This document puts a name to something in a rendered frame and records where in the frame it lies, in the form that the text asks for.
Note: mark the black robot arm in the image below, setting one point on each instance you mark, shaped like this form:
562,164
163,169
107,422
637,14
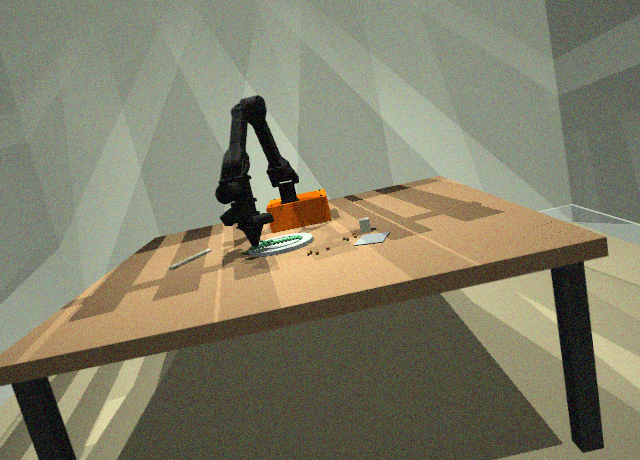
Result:
234,181

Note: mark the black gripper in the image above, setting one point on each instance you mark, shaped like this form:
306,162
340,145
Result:
252,224

